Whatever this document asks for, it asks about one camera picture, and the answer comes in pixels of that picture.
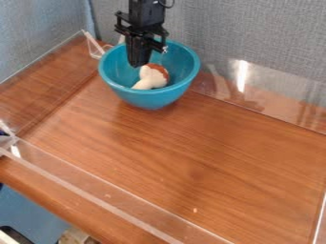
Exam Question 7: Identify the clear acrylic back barrier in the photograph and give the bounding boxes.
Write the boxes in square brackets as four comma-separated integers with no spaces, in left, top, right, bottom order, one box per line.
[191,58,326,135]

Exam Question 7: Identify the white brown toy mushroom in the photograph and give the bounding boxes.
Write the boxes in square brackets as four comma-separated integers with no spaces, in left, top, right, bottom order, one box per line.
[132,63,169,90]

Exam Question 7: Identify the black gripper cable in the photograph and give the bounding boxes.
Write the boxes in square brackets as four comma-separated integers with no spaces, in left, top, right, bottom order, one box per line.
[152,0,176,10]

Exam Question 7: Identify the clear acrylic front barrier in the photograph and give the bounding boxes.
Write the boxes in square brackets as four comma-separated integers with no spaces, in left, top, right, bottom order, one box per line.
[0,136,233,244]

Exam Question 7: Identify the clear acrylic barrier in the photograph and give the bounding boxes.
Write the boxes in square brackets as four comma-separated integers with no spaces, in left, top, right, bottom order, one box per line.
[191,58,326,135]
[0,136,233,244]
[0,31,96,133]

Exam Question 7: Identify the clear acrylic corner bracket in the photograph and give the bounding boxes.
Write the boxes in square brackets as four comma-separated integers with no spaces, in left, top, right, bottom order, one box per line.
[81,30,113,60]

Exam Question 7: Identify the blue plastic bowl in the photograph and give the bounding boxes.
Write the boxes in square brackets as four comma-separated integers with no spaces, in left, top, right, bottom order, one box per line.
[97,39,201,110]

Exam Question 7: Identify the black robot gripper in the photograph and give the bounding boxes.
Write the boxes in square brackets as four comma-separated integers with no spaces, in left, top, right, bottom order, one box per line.
[114,0,169,68]

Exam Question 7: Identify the clear acrylic left barrier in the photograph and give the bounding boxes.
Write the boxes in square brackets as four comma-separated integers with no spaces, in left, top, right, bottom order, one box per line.
[0,31,96,133]

